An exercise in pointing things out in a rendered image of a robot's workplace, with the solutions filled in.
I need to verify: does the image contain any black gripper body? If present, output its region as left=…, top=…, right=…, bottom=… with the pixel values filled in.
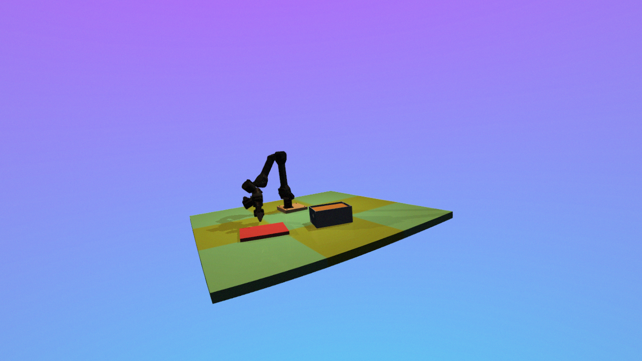
left=252, top=193, right=264, bottom=214

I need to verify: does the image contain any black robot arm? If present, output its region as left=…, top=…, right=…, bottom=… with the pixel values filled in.
left=242, top=151, right=294, bottom=209

